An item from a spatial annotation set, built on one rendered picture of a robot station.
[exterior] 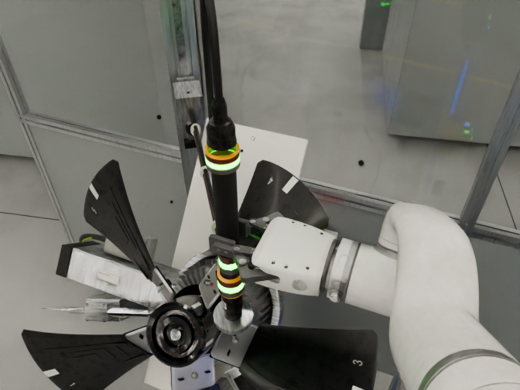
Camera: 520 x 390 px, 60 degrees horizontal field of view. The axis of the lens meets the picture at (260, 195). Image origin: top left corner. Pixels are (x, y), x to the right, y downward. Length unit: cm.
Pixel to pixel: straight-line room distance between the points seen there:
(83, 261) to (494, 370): 96
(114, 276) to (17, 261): 182
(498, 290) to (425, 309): 122
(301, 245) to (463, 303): 23
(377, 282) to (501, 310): 118
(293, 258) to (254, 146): 52
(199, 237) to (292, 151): 31
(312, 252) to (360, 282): 8
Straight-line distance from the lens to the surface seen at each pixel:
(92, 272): 115
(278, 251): 61
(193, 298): 89
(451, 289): 49
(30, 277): 279
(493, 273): 162
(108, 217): 97
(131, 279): 109
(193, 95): 118
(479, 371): 36
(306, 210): 79
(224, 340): 90
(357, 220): 153
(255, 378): 86
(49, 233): 299
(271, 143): 107
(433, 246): 51
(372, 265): 59
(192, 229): 113
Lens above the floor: 195
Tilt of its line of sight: 41 degrees down
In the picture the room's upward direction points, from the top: straight up
